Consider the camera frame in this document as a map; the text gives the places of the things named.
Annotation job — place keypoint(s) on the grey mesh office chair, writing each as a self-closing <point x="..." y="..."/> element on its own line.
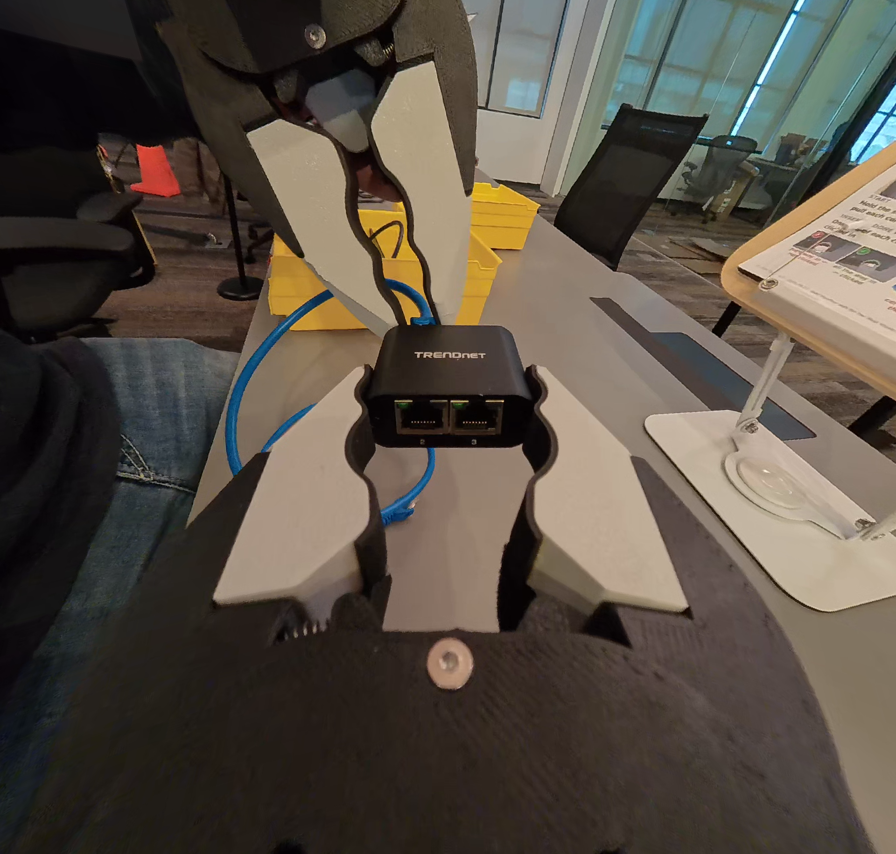
<point x="728" y="167"/>

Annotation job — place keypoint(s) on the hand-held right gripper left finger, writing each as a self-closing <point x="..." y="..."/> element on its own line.
<point x="294" y="518"/>

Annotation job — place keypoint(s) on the printed instruction sheet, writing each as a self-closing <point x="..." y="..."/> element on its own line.
<point x="826" y="237"/>

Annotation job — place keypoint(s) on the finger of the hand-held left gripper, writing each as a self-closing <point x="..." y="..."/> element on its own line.
<point x="427" y="167"/>
<point x="301" y="188"/>

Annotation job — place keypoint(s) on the person's left hand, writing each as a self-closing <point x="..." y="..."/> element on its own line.
<point x="381" y="181"/>

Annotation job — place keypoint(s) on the black network switch box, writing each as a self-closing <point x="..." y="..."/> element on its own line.
<point x="448" y="371"/>

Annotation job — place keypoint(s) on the orange traffic cone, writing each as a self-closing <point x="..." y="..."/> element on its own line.
<point x="154" y="171"/>

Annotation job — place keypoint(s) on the person's blue jeans legs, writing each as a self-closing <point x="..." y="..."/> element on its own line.
<point x="161" y="392"/>

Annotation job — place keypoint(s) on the flat cardboard sheets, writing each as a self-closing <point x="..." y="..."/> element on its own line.
<point x="700" y="251"/>

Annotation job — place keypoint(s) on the yellow plastic bin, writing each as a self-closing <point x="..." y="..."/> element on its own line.
<point x="287" y="294"/>
<point x="504" y="216"/>

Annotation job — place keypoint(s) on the black mesh office chair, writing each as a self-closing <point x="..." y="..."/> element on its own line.
<point x="630" y="181"/>

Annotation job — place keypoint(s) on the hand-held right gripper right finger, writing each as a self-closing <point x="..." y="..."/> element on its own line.
<point x="595" y="532"/>

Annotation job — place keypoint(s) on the black metal stand legs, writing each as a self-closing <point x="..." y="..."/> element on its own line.
<point x="724" y="318"/>

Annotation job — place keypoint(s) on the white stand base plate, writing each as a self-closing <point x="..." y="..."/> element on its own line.
<point x="805" y="567"/>

